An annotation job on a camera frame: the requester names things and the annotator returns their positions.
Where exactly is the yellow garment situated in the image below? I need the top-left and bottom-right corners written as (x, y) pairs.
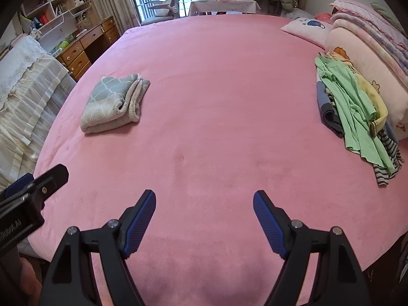
top-left (328, 49), bottom-right (389, 134)

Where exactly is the pink printed pillow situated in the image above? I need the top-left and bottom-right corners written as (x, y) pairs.
top-left (280, 17), bottom-right (334, 47)

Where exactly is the pink floral folded quilt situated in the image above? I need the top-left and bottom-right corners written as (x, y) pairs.
top-left (328, 0), bottom-right (408, 83)

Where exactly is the wooden wall bookshelf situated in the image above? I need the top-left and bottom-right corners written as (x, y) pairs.
top-left (19, 0), bottom-right (93, 35)

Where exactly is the pile of unfolded clothes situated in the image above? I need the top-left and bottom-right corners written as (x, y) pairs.
top-left (314, 54), bottom-right (397, 173)

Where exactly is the pale green folded cloth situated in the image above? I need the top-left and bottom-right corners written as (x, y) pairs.
top-left (371, 2), bottom-right (399, 23)

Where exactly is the small table with tablecloth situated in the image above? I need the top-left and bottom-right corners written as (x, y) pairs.
top-left (188, 0), bottom-right (260, 16)

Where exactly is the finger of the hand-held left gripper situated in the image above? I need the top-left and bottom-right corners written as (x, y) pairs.
top-left (29, 164), bottom-right (70, 211)
top-left (0, 173), bottom-right (35, 202)

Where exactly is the black white striped garment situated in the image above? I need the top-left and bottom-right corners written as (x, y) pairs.
top-left (371, 127), bottom-right (404, 187)

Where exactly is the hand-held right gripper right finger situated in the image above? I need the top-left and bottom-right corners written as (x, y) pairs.
top-left (253, 190), bottom-right (372, 306)

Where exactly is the pink bed blanket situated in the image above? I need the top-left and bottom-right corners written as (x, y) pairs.
top-left (17, 13), bottom-right (403, 306)

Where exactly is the stack of folded blankets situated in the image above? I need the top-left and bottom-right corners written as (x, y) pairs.
top-left (325, 27), bottom-right (408, 141)

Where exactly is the woven basket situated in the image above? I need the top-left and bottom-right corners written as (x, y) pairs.
top-left (76, 16), bottom-right (93, 31)

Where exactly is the person's left hand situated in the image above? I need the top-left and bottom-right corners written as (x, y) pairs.
top-left (16, 255), bottom-right (43, 306)

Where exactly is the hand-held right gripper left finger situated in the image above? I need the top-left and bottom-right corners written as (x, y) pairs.
top-left (40, 189), bottom-right (157, 306)

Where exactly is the blue grey garment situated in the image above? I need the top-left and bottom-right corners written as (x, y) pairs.
top-left (316, 81), bottom-right (346, 139)

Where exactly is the grey diamond pattern sweater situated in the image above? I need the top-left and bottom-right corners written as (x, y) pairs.
top-left (80, 73), bottom-right (151, 134)

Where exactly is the wooden desk with drawers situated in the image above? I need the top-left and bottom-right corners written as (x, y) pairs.
top-left (53, 15), bottom-right (122, 83)

